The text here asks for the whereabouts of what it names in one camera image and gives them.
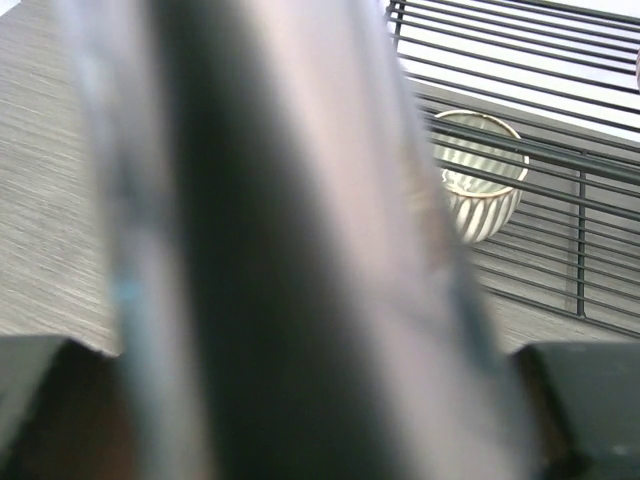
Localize black wire rack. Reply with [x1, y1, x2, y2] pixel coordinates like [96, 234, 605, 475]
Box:
[385, 1, 639, 337]

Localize stainless steel tongs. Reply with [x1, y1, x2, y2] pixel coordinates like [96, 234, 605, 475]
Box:
[60, 1, 540, 479]

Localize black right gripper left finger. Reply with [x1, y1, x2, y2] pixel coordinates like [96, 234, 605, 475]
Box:
[1, 335, 130, 480]

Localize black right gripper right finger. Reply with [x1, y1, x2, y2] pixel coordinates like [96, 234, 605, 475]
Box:
[511, 342, 639, 479]

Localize striped ceramic cup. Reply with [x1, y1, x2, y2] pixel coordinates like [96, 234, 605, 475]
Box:
[432, 132, 530, 244]

